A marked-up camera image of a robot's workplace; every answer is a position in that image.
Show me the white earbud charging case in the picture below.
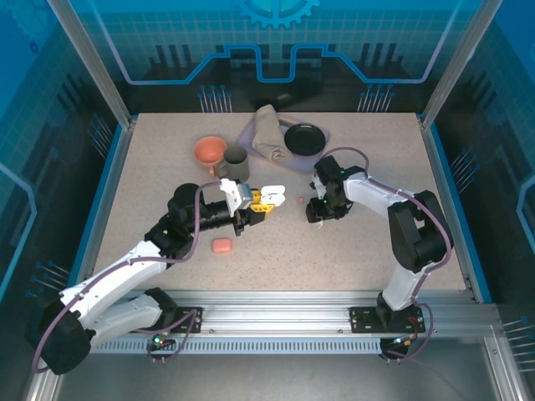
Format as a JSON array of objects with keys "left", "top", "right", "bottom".
[{"left": 259, "top": 184, "right": 288, "bottom": 207}]

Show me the grey mug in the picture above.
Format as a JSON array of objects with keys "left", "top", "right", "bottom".
[{"left": 215, "top": 145, "right": 251, "bottom": 185}]

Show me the lavender tray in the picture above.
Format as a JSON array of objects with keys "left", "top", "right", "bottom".
[{"left": 236, "top": 111, "right": 332, "bottom": 173}]

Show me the black plate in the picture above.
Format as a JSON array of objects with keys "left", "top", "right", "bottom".
[{"left": 283, "top": 123, "right": 327, "bottom": 158}]

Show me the beige folded cloth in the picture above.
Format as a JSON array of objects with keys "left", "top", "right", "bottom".
[{"left": 251, "top": 104, "right": 294, "bottom": 165}]

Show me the orange cup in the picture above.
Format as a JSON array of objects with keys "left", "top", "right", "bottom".
[{"left": 193, "top": 136, "right": 229, "bottom": 177}]

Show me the small base circuit board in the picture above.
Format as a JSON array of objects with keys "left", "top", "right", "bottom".
[
  {"left": 148, "top": 332, "right": 176, "bottom": 348},
  {"left": 390, "top": 333, "right": 419, "bottom": 348}
]

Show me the perforated metal strip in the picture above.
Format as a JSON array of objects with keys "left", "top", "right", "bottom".
[{"left": 89, "top": 338, "right": 384, "bottom": 355}]

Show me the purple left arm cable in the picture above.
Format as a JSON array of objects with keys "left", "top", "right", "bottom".
[{"left": 32, "top": 180, "right": 225, "bottom": 374}]

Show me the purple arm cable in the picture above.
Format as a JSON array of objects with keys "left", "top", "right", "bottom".
[
  {"left": 32, "top": 180, "right": 225, "bottom": 374},
  {"left": 311, "top": 145, "right": 455, "bottom": 365}
]

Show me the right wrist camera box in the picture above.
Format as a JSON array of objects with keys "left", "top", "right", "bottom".
[{"left": 311, "top": 171, "right": 327, "bottom": 202}]

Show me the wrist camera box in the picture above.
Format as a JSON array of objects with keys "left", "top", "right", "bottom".
[
  {"left": 311, "top": 171, "right": 327, "bottom": 202},
  {"left": 220, "top": 178, "right": 254, "bottom": 214}
]

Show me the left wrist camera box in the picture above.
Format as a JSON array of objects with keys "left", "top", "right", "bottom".
[{"left": 220, "top": 178, "right": 254, "bottom": 214}]

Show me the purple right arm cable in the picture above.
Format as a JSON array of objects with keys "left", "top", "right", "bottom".
[{"left": 311, "top": 145, "right": 455, "bottom": 365}]

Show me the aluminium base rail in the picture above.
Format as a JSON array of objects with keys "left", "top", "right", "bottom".
[{"left": 53, "top": 289, "right": 498, "bottom": 335}]

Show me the aluminium frame post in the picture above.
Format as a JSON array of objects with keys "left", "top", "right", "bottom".
[
  {"left": 46, "top": 0, "right": 137, "bottom": 129},
  {"left": 419, "top": 0, "right": 493, "bottom": 130}
]

